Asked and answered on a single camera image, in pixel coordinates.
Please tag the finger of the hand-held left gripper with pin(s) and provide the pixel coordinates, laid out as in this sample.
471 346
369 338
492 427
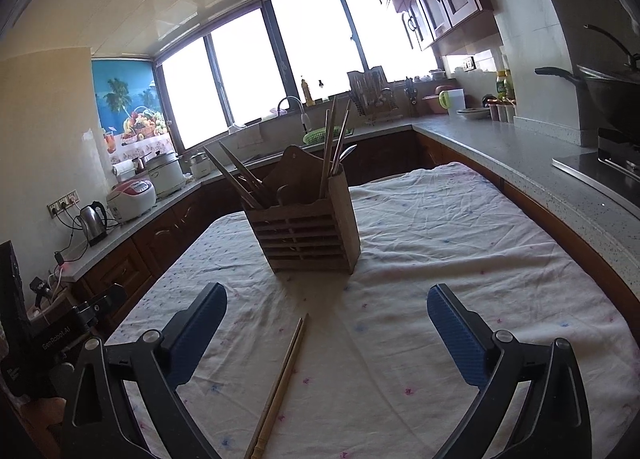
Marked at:
107 304

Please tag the large steel electric cooker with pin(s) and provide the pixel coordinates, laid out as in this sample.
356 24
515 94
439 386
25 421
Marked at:
165 174

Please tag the curved metal faucet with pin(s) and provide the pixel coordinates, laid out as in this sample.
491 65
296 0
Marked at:
300 111

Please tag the seasoning jar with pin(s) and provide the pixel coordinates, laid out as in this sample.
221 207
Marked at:
510 112
501 113
492 113

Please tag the floral white tablecloth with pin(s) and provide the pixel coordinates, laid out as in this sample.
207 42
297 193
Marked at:
425 239

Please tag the gas stove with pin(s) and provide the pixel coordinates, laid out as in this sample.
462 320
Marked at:
590 169

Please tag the white plate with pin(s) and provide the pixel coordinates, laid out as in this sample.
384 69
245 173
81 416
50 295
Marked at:
472 114

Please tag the wide wall socket strip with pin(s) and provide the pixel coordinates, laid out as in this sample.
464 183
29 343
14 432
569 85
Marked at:
64 203

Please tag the white and pink rice cooker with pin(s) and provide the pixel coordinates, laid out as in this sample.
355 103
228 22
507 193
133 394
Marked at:
130 199

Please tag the yellow-capped sauce bottle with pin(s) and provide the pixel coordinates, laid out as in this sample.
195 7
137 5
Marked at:
510 86

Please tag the dark wooden base cabinets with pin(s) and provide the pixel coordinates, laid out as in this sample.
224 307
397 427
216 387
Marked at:
165 239

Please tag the wall power outlet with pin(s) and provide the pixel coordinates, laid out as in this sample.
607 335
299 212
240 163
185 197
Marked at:
469 63

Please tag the small white electric pot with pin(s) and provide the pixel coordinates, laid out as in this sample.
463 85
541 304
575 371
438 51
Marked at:
199 166

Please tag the fruit wall poster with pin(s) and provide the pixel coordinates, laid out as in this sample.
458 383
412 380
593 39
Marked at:
130 109

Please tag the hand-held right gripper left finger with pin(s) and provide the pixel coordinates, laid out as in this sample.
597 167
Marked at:
200 334

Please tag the wooden utensil holder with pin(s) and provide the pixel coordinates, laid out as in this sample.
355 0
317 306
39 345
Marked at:
300 239

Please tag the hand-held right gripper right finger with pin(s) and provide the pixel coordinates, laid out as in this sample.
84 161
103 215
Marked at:
457 339

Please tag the large kitchen window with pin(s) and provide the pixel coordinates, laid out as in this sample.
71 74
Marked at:
300 39

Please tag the glass wok lid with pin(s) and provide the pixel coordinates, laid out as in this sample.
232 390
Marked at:
625 74

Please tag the metal spoon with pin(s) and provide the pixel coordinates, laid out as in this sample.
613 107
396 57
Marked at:
349 153

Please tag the green plastic basket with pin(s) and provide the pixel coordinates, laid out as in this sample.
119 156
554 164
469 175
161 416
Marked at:
325 135

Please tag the yellow dish soap bottle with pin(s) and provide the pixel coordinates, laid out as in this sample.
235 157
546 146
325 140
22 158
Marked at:
307 91

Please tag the pink plastic container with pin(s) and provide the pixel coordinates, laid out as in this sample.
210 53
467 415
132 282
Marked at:
432 101

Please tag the wooden chopstick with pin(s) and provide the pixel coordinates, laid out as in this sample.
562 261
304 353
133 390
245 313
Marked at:
230 177
326 149
332 124
287 374
341 136
274 386
245 170

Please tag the steel electric kettle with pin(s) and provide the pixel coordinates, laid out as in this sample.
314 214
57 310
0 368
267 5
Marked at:
92 224

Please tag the paper towel roll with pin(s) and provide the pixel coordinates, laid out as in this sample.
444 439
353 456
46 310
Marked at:
123 169

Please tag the black wok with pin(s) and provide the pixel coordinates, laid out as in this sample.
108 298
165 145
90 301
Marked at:
615 99

